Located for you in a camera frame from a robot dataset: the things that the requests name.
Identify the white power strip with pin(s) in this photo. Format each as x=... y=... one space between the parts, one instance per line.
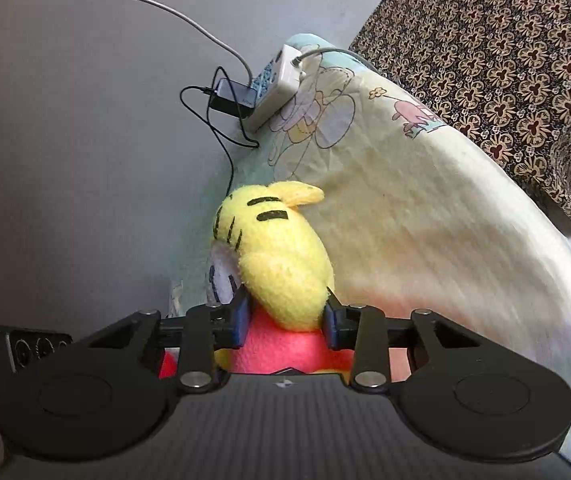
x=278 y=85

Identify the yellow plush bear red shirt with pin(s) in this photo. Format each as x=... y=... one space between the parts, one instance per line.
x=280 y=260

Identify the brown floral patterned cloth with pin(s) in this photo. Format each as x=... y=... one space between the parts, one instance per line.
x=505 y=60

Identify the cartoon print bedsheet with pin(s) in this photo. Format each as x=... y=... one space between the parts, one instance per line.
x=440 y=235

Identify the black charger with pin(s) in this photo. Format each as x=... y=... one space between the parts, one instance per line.
x=230 y=96

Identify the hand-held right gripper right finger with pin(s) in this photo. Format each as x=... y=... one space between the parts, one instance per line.
x=333 y=325

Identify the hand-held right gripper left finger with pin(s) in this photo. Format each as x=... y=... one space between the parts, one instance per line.
x=241 y=320

